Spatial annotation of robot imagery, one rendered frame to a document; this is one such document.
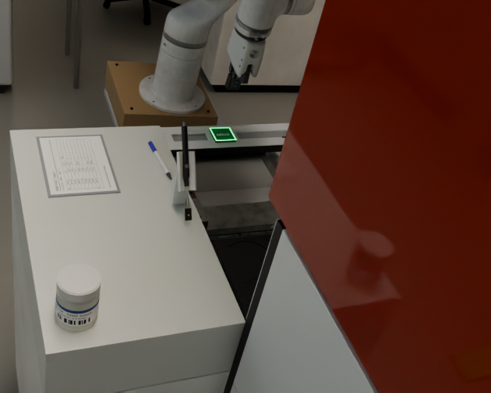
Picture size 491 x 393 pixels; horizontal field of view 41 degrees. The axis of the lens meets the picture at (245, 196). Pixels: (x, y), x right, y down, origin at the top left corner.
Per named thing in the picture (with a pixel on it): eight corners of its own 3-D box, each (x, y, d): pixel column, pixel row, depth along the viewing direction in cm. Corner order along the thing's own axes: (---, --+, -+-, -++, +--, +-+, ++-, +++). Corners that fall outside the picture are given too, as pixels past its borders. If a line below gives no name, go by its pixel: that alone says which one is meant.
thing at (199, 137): (351, 180, 185) (366, 140, 176) (162, 194, 164) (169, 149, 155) (337, 161, 191) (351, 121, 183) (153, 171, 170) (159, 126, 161)
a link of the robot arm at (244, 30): (280, 32, 140) (275, 43, 142) (266, 6, 145) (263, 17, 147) (243, 31, 137) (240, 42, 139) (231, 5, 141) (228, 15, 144)
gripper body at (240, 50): (275, 41, 141) (260, 79, 149) (261, 11, 147) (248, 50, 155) (243, 40, 138) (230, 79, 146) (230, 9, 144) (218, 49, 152)
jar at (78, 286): (101, 329, 111) (105, 291, 105) (58, 335, 108) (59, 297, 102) (93, 298, 115) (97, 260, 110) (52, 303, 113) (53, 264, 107)
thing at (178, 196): (192, 214, 138) (202, 164, 130) (174, 216, 136) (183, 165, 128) (184, 196, 142) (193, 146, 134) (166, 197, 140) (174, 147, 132)
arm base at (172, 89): (135, 72, 191) (146, 15, 179) (199, 80, 197) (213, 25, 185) (141, 110, 177) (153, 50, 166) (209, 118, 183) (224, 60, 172)
